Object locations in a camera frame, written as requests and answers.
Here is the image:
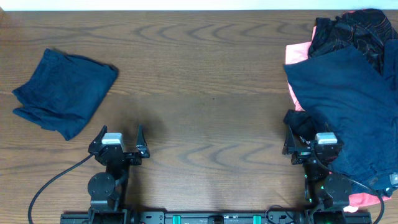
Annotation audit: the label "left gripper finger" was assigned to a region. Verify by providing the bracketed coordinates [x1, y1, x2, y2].
[136, 124, 148, 152]
[90, 125, 108, 146]

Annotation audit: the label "dark blue denim shorts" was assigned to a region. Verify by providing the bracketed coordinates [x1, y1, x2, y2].
[284, 40, 397, 195]

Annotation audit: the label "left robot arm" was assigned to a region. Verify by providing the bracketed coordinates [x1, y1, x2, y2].
[86, 125, 150, 224]

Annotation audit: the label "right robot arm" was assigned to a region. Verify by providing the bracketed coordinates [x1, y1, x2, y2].
[282, 127, 351, 223]

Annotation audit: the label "folded dark blue shorts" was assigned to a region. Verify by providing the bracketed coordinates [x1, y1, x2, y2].
[12, 49, 119, 141]

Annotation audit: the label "coral red garment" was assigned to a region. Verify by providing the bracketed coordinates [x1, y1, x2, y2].
[285, 26, 392, 213]

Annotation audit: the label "black patterned orange-line garment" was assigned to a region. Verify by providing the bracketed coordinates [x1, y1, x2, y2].
[308, 9, 397, 73]

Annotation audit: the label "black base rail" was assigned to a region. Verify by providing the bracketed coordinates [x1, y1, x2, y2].
[60, 210, 372, 224]

